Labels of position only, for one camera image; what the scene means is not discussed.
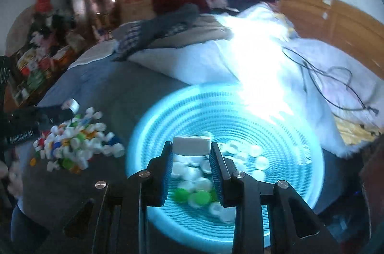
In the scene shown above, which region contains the cluttered table with boxes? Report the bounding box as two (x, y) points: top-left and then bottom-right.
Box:
(5, 0), (88, 106)

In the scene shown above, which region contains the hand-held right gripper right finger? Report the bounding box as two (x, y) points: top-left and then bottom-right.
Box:
(210, 142), (338, 254)

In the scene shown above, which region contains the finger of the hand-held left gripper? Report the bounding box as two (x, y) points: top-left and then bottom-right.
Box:
(7, 126), (43, 148)
(18, 108), (74, 128)

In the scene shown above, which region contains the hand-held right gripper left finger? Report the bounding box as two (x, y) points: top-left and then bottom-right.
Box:
(60, 142), (174, 254)

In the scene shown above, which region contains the heap of mostly pale caps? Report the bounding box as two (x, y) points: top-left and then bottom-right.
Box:
(170, 131), (271, 224)

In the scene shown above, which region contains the white bottle cap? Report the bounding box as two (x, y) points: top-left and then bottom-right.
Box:
(61, 98), (80, 114)
(172, 136), (212, 157)

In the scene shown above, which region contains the pile of colourful caps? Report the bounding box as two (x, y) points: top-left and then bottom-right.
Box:
(29, 106), (126, 174)

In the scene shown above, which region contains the grey-blue bed sheet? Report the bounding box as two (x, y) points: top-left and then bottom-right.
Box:
(12, 46), (333, 254)

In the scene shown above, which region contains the wooden headboard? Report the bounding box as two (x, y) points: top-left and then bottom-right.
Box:
(279, 0), (384, 81)

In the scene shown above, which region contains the yellow patterned sheet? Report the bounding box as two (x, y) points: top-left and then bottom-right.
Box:
(334, 115), (382, 147)

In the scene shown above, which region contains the black cable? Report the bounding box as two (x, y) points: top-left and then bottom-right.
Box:
(281, 47), (379, 117)

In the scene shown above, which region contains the blue perforated plastic basket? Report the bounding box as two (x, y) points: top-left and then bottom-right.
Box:
(124, 84), (326, 246)

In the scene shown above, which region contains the white duvet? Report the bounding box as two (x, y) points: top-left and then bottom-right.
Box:
(128, 1), (384, 159)

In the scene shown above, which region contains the person's leg in jeans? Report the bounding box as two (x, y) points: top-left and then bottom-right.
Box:
(10, 203), (51, 254)

